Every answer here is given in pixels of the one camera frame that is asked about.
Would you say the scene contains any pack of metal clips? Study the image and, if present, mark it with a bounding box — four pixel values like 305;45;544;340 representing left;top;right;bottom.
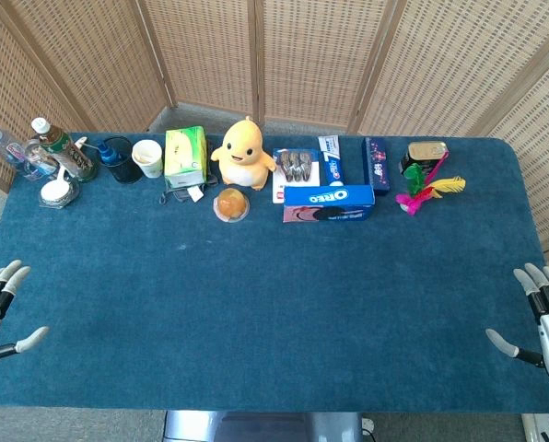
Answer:
272;146;322;204

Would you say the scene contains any yellow plush duck toy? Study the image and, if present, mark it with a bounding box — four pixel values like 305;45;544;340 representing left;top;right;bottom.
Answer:
210;116;278;192

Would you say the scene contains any white paper cup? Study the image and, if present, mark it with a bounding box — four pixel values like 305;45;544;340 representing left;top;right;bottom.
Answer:
131;139;165;180

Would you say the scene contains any green tea bottle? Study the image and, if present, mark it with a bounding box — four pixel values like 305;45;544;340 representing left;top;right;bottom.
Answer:
30;117;99;184

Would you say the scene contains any orange jelly cup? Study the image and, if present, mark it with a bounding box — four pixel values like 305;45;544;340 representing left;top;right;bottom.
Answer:
213;187;251;224

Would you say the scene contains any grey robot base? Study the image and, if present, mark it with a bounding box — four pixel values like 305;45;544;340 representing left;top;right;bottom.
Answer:
162;411;364;442

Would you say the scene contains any woven bamboo folding screen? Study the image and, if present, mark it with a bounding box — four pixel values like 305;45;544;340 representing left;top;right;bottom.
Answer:
0;0;549;277

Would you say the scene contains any blue Oreo box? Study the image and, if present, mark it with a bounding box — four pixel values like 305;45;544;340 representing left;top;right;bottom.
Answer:
282;184;377;224

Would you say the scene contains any clear water bottle purple label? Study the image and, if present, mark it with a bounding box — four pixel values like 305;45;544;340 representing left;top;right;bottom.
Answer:
0;125;57;180

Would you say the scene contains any colourful feather shuttlecock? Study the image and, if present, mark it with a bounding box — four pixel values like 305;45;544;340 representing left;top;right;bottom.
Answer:
395;151;467;217

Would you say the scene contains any black cable with tag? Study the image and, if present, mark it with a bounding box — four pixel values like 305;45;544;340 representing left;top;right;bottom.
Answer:
158;180;220;206

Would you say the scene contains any green tissue box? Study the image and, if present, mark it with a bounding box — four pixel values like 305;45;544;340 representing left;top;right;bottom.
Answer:
164;125;209;190

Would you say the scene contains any dark blue slim box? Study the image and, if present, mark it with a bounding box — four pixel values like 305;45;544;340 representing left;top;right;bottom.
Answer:
361;136;391;196

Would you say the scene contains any black mesh pen cup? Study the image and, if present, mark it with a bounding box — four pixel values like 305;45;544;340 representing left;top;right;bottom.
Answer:
95;135;144;185

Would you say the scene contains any gold tin can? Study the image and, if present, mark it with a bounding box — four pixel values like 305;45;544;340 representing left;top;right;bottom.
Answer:
399;140;450;176

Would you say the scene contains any blue table cloth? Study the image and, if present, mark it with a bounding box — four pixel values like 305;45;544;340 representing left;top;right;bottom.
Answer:
0;132;549;413

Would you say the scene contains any blue object in cup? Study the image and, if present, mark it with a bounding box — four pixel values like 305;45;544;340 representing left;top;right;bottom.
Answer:
94;139;122;165

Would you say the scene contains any white blue toothpaste box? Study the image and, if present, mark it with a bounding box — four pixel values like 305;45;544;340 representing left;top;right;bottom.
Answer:
318;134;348;187

